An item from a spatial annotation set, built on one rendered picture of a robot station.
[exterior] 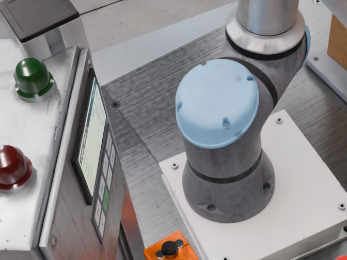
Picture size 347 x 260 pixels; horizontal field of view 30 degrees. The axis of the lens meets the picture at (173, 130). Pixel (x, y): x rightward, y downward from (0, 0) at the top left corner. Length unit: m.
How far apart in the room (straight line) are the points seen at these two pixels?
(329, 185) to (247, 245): 0.17
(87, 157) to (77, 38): 0.08
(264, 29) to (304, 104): 0.36
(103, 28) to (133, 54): 1.30
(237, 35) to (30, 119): 0.56
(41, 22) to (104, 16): 2.25
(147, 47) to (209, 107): 0.51
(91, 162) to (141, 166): 0.72
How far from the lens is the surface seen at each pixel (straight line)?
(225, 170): 0.94
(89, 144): 0.45
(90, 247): 0.48
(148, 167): 1.17
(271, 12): 0.89
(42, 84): 0.43
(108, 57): 1.36
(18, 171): 0.39
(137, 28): 2.62
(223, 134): 0.88
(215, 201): 1.01
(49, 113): 0.43
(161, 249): 0.67
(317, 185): 1.07
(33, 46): 0.45
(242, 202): 1.00
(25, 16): 0.46
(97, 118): 0.48
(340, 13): 0.66
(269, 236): 1.02
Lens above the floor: 1.79
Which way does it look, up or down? 52 degrees down
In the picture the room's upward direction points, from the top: 9 degrees counter-clockwise
